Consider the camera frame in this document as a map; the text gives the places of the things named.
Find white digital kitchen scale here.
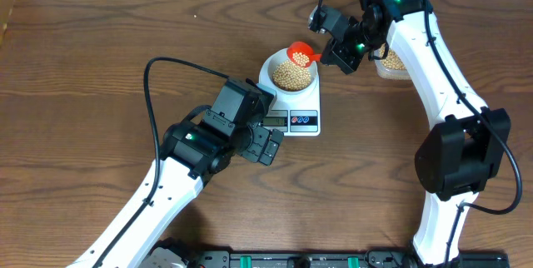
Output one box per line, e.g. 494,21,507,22
259,48,321,136

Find red plastic measuring scoop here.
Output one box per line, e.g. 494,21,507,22
286,42,321,67

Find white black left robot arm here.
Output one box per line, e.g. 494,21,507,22
72,105,283,267

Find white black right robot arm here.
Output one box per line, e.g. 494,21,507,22
308,0,511,267

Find soybeans in white bowl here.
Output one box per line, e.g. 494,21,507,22
272,60,311,92

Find white round bowl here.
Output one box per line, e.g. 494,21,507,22
266,48,318,92

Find clear plastic container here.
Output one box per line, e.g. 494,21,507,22
374,28,442,83

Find pile of soybeans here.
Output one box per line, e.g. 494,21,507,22
379,45,406,71

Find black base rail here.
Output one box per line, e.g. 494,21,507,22
145,238,510,268

